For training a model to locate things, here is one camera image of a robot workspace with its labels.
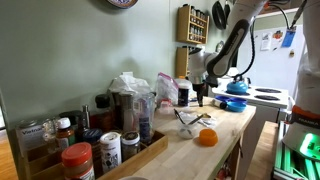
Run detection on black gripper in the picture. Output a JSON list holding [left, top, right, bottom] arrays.
[[193, 83, 208, 100]]

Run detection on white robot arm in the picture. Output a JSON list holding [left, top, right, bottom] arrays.
[[188, 0, 320, 159]]

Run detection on clear plastic container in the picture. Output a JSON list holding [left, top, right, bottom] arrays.
[[177, 123, 196, 139]]

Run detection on navy white canister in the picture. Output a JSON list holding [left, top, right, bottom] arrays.
[[177, 79, 192, 107]]

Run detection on dark blue measuring cup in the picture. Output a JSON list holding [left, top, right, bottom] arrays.
[[215, 95, 230, 102]]

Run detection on glass spice jar black lid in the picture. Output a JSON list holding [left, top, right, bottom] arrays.
[[213, 99, 227, 109]]

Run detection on white cloth napkin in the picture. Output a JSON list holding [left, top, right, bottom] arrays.
[[179, 112, 216, 128]]

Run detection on lower wooden spice rack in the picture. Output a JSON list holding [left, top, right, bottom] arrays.
[[175, 46, 200, 78]]

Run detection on wooden spice rack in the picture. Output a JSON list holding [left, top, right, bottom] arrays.
[[176, 4, 209, 44], [175, 46, 200, 78]]

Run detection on blue tea kettle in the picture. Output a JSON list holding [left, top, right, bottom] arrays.
[[227, 76, 248, 95]]

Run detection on clear plastic zip bag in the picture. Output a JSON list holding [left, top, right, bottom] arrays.
[[156, 72, 178, 104]]

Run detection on light blue measuring cup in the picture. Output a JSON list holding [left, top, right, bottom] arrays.
[[227, 102, 246, 112]]

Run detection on orange plastic lid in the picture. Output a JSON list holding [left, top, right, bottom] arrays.
[[199, 129, 218, 146]]

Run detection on upper wooden spice rack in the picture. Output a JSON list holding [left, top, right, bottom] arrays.
[[176, 4, 209, 44]]

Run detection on white stove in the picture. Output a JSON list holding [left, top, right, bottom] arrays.
[[212, 86, 289, 180]]

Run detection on white spice shaker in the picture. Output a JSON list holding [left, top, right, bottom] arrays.
[[100, 132, 122, 173]]

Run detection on red lid peanut butter jar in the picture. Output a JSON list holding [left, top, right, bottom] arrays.
[[61, 142, 95, 180]]

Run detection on wooden tray of jars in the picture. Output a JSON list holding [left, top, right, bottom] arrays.
[[14, 128, 169, 180]]

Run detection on blue measuring cup with handle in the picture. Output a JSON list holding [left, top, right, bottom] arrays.
[[229, 97, 247, 104]]

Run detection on black handled spoon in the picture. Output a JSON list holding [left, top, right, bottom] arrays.
[[174, 109, 185, 124]]

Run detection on decorative wall plate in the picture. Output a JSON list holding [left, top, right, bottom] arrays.
[[107, 0, 138, 9]]

